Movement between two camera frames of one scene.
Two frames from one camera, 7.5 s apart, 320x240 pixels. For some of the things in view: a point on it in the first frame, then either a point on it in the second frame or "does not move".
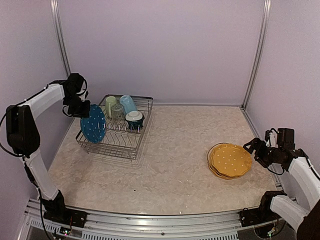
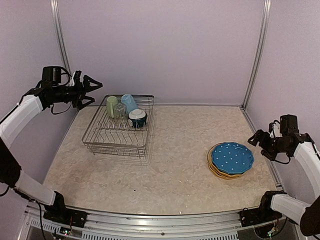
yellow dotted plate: (231, 160) → (217, 171)
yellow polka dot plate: (215, 171) does not move
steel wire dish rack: (127, 118) does not move
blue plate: (93, 126) → (232, 157)
